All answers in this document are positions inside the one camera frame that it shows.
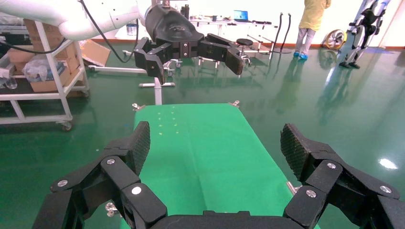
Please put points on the round black stool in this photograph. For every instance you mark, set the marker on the round black stool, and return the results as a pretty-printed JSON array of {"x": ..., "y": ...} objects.
[{"x": 244, "y": 42}]

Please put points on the green table cloth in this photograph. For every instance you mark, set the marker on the green table cloth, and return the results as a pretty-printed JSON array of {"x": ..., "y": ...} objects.
[{"x": 205, "y": 158}]

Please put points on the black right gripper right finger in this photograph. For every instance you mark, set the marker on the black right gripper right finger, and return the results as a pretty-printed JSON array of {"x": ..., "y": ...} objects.
[{"x": 329, "y": 177}]

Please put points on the black bent pole stand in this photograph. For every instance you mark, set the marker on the black bent pole stand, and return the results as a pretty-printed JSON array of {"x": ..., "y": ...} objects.
[{"x": 277, "y": 34}]

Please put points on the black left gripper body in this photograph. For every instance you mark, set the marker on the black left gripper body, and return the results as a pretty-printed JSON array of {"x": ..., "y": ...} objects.
[{"x": 172, "y": 28}]

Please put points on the flattened cardboard sheet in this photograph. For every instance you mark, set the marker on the flattened cardboard sheet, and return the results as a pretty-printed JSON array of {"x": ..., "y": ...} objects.
[{"x": 95, "y": 52}]

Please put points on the large stacked cardboard box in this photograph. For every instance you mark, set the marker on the large stacked cardboard box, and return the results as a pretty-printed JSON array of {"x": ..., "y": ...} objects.
[{"x": 63, "y": 53}]

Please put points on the yellow floor fan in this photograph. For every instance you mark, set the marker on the yellow floor fan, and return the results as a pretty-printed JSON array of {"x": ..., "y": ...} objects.
[{"x": 335, "y": 39}]

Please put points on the open laptop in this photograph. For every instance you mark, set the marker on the open laptop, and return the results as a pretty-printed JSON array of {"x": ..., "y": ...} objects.
[{"x": 241, "y": 15}]

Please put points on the person in yellow shirt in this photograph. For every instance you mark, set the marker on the person in yellow shirt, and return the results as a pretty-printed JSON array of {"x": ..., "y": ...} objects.
[{"x": 311, "y": 19}]

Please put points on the white metal floor frame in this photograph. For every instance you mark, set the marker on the white metal floor frame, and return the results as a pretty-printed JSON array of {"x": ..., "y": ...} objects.
[{"x": 157, "y": 91}]

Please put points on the small cardboard box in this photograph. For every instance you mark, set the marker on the small cardboard box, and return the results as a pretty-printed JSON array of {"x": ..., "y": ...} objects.
[{"x": 47, "y": 86}]

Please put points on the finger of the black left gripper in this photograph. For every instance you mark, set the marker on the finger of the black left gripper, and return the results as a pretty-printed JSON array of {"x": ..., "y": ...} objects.
[
  {"x": 148, "y": 60},
  {"x": 221, "y": 50}
]

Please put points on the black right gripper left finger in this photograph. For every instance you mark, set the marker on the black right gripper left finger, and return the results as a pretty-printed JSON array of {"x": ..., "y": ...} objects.
[{"x": 120, "y": 177}]

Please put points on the white wheeled shelf cart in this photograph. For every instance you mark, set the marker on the white wheeled shelf cart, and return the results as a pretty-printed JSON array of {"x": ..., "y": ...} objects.
[{"x": 57, "y": 75}]

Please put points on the white black humanoid robot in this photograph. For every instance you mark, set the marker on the white black humanoid robot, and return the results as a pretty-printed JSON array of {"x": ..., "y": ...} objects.
[{"x": 364, "y": 28}]

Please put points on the clear plastic bag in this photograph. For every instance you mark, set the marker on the clear plastic bag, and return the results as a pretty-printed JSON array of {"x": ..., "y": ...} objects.
[{"x": 39, "y": 68}]

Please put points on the clear plastic cup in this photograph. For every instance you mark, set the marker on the clear plastic cup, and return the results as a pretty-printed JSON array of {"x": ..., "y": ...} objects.
[{"x": 11, "y": 82}]

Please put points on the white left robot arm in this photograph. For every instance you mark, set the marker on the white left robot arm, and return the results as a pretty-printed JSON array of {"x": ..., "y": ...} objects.
[{"x": 69, "y": 15}]

